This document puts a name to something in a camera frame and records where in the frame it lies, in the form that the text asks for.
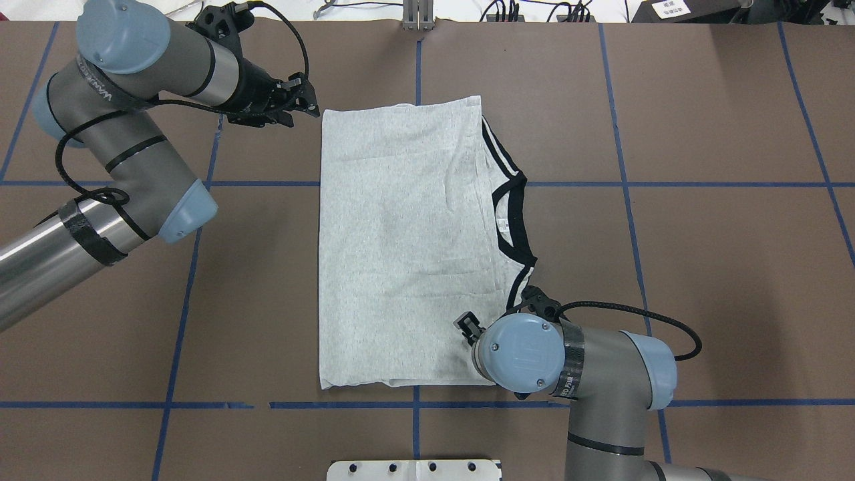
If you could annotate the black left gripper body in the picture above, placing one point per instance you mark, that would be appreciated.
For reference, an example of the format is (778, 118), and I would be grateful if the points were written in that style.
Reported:
(252, 88)

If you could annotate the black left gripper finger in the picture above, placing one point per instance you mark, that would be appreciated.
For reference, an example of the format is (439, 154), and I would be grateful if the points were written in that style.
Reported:
(305, 99)

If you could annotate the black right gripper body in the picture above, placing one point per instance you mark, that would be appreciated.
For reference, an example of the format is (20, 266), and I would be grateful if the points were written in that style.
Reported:
(468, 326)

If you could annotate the grey t-shirt with cartoon print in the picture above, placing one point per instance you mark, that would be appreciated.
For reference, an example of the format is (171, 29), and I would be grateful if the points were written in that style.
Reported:
(420, 221)

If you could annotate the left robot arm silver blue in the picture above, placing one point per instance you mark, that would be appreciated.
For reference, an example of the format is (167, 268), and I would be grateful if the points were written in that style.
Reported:
(130, 182)

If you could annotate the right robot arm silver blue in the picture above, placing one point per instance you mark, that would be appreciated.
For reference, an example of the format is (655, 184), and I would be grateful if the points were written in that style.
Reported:
(611, 379)

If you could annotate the grey orange usb hub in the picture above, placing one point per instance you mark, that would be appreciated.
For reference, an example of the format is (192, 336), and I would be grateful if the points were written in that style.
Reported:
(500, 11)

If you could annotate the aluminium frame post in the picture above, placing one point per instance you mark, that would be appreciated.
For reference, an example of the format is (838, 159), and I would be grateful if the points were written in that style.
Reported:
(418, 15)

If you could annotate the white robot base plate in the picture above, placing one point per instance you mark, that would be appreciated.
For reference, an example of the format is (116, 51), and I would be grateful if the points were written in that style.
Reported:
(454, 469)

